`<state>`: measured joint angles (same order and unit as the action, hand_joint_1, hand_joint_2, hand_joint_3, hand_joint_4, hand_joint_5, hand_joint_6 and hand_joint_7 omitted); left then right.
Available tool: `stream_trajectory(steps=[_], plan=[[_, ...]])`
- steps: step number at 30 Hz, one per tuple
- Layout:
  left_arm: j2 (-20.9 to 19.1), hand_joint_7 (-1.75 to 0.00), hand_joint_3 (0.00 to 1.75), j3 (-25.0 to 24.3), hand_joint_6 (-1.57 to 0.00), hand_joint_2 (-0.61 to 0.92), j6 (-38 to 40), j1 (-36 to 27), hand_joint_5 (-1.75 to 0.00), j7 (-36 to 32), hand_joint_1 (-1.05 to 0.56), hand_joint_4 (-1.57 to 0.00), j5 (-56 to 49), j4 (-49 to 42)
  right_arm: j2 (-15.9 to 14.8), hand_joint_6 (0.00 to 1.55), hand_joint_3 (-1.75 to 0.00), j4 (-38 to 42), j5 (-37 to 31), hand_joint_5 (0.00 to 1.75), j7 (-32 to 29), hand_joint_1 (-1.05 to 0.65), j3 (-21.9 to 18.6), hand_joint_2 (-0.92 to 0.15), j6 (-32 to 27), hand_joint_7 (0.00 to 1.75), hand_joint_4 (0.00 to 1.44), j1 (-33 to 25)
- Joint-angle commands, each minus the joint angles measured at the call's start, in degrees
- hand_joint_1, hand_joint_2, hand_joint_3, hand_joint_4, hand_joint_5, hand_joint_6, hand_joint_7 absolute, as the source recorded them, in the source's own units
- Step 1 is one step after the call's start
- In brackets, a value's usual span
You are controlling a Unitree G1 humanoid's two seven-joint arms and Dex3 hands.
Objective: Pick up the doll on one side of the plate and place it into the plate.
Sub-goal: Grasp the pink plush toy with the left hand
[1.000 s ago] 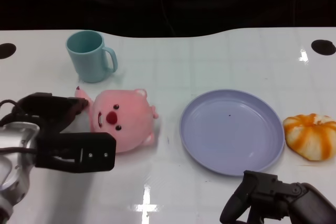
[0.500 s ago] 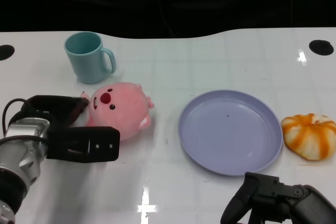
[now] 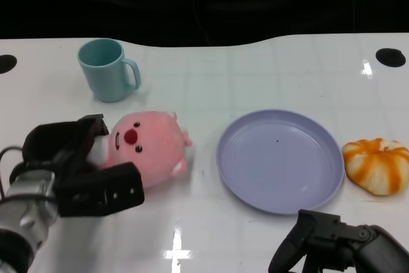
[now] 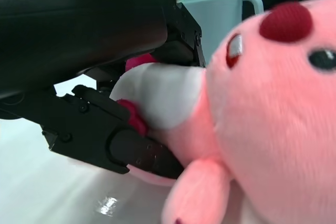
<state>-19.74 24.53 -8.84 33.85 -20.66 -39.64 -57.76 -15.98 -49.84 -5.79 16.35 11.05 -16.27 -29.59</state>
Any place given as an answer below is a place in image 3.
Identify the purple plastic plate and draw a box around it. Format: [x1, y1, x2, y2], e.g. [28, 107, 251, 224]
[215, 108, 346, 215]

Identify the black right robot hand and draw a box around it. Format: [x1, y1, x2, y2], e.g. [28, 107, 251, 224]
[268, 209, 409, 273]

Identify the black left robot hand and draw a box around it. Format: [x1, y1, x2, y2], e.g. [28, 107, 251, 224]
[9, 113, 144, 218]

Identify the orange striped bread bun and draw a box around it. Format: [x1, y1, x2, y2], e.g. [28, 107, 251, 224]
[341, 137, 409, 196]

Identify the pink plush beaver doll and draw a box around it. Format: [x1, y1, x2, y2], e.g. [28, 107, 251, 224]
[88, 109, 194, 189]

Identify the teal plastic cup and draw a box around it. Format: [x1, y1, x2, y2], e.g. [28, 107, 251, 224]
[77, 38, 142, 104]

